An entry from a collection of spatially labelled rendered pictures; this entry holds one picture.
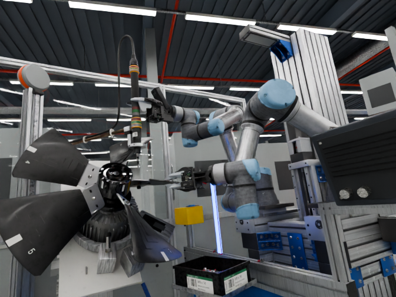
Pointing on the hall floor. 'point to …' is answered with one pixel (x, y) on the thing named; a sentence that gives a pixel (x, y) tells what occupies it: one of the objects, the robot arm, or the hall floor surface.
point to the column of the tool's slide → (20, 277)
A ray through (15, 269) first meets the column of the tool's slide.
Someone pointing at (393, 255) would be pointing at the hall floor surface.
